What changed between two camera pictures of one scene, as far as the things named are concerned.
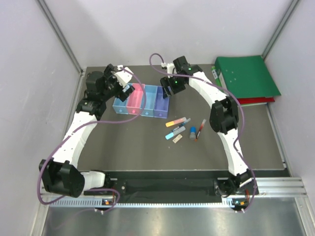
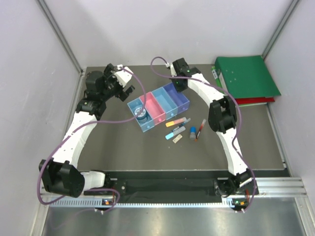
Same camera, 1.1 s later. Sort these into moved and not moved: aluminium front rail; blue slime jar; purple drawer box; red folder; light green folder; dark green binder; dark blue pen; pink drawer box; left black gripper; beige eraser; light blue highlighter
Moved: blue slime jar; purple drawer box; pink drawer box
Not moved: dark blue pen; red folder; aluminium front rail; light blue highlighter; dark green binder; light green folder; beige eraser; left black gripper
